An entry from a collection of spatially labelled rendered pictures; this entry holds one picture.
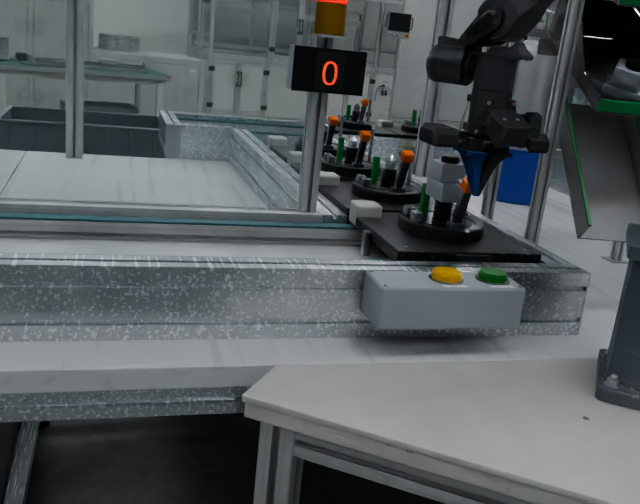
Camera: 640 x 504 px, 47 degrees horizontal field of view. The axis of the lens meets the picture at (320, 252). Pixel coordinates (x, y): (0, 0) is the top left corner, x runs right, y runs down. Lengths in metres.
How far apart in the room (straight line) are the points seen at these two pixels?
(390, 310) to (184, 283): 0.27
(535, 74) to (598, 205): 0.87
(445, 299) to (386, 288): 0.09
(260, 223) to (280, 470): 0.48
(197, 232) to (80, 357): 0.37
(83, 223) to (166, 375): 0.38
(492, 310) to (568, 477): 0.29
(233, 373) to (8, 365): 0.26
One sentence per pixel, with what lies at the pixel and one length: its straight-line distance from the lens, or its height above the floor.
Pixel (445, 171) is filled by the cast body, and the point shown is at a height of 1.07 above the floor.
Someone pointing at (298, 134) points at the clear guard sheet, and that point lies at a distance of 1.28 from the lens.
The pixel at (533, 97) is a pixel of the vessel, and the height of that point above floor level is 1.16.
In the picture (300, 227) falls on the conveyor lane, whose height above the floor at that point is 0.94.
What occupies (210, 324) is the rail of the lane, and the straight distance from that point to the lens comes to 0.98.
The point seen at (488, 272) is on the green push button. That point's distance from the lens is 1.04.
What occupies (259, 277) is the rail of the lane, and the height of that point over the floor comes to 0.95.
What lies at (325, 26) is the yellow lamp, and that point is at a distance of 1.22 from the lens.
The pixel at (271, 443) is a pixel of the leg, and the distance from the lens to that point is 0.89.
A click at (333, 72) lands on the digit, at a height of 1.20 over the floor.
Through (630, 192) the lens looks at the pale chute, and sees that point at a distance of 1.36.
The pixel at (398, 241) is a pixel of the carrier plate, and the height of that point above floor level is 0.97.
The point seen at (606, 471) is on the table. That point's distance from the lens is 0.85.
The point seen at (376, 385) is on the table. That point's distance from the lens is 0.91.
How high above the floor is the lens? 1.26
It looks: 16 degrees down
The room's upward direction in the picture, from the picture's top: 6 degrees clockwise
